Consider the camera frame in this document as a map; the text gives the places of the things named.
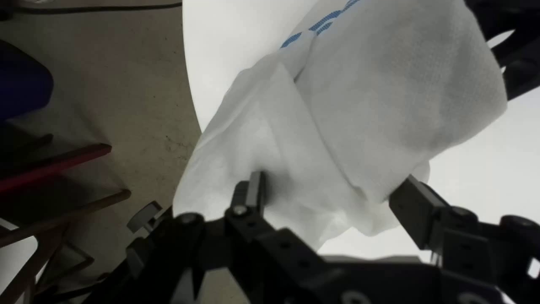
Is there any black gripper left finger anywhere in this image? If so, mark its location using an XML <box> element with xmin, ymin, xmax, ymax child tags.
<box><xmin>224</xmin><ymin>171</ymin><xmax>266</xmax><ymax>225</ymax></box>

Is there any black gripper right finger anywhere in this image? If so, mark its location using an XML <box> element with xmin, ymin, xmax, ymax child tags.
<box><xmin>390</xmin><ymin>176</ymin><xmax>450</xmax><ymax>251</ymax></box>

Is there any white cloth with blue stripes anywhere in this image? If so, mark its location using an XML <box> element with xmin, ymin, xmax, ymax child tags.
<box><xmin>172</xmin><ymin>0</ymin><xmax>506</xmax><ymax>249</ymax></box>

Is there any black clamp-on stand with arm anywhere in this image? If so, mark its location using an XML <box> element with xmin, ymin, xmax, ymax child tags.
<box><xmin>464</xmin><ymin>0</ymin><xmax>540</xmax><ymax>100</ymax></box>

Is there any round white table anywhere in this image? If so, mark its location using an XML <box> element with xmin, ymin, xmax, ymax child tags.
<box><xmin>182</xmin><ymin>0</ymin><xmax>538</xmax><ymax>259</ymax></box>

